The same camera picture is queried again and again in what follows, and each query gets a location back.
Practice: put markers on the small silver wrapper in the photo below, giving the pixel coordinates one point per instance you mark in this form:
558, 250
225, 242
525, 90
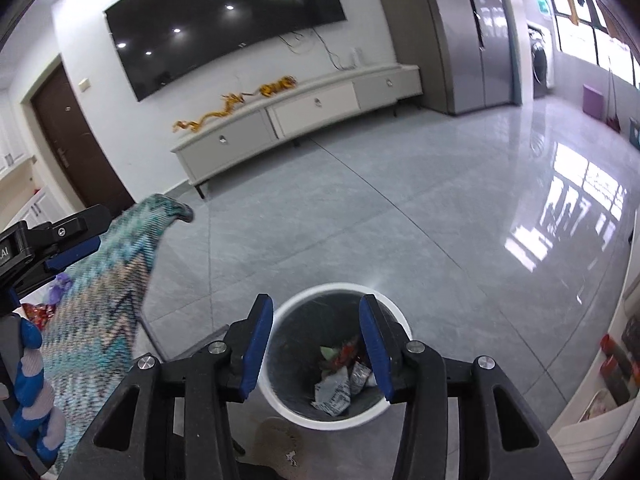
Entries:
361, 377

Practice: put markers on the red snack packet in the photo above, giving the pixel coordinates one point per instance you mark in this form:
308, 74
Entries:
40, 314

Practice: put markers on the wall-mounted black television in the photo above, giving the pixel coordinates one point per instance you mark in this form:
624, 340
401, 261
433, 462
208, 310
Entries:
215, 25

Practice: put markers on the white side cabinet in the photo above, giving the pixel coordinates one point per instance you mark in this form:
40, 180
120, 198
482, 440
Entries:
590, 440

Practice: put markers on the golden dragon ornament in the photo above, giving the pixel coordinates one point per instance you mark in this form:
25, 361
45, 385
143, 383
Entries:
215, 114

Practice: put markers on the zigzag patterned blanket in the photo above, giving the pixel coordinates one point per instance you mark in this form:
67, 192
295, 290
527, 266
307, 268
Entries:
100, 310

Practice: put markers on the red wrapper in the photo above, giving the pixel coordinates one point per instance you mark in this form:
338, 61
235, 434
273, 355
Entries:
347, 352

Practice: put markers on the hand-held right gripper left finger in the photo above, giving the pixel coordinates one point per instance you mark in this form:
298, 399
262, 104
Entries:
257, 345

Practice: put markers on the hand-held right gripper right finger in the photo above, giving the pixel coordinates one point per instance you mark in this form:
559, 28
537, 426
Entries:
375, 345

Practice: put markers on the purple plastic wrapper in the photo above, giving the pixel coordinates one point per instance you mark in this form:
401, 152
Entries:
61, 286

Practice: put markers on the white router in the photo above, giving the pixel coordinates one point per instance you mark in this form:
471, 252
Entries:
357, 57

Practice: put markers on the silver printed packet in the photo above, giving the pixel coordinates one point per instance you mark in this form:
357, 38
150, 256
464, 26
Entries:
331, 392

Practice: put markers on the washing machine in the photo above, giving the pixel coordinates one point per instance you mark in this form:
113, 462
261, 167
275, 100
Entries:
541, 62

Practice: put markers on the grey trash can white rim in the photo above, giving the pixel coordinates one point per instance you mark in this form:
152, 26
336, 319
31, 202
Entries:
300, 320

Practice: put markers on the white television cabinet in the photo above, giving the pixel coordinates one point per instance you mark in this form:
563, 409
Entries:
310, 105

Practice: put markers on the dark brown door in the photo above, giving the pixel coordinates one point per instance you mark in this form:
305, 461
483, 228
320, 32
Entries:
75, 150

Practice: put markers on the silver refrigerator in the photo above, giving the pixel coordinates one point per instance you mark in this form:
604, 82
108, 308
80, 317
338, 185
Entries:
475, 50

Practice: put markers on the golden striped ornament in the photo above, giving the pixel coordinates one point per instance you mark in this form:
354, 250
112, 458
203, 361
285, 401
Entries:
277, 86

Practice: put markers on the purple box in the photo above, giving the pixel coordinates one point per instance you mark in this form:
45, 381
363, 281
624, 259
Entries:
595, 102

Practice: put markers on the broom with red dustpan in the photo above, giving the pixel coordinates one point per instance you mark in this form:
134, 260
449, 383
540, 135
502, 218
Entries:
614, 120

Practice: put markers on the white wall cabinets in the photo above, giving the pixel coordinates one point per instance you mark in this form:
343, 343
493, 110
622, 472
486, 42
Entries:
10, 145

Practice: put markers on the white light switch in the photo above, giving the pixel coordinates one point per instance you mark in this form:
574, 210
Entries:
84, 85

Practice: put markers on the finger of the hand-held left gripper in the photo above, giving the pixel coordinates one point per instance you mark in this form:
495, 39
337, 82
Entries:
75, 252

